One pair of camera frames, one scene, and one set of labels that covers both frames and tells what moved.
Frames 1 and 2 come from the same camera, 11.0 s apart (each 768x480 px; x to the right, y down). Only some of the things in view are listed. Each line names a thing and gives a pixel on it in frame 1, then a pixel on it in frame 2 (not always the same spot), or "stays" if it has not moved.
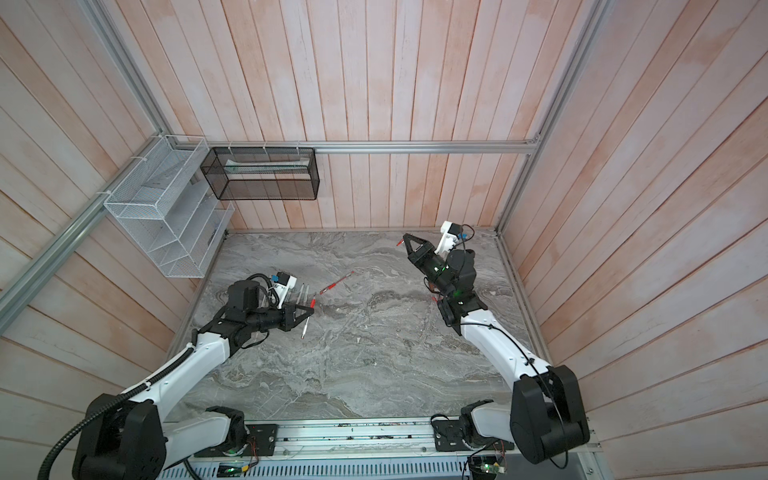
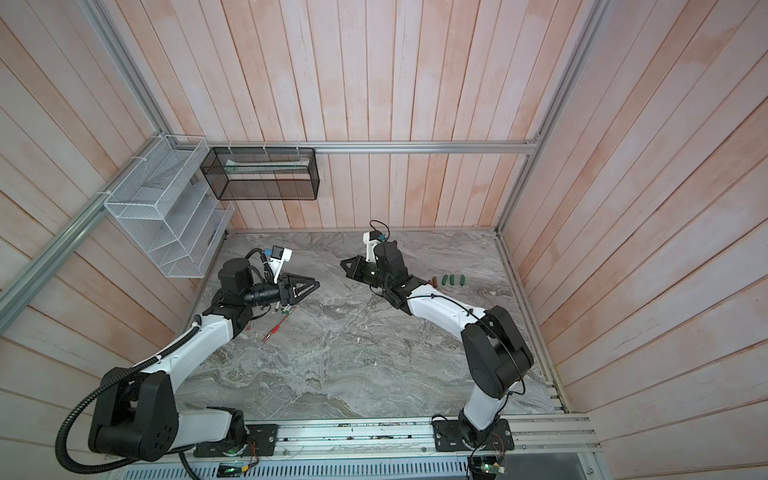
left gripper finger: [303, 317] → [306, 291]
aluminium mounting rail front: [364, 443] stays
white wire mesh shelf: [170, 206] stays
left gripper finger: [310, 310] → [299, 279]
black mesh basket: [262, 173] stays
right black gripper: [424, 255] → [357, 273]
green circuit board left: [229, 469] stays
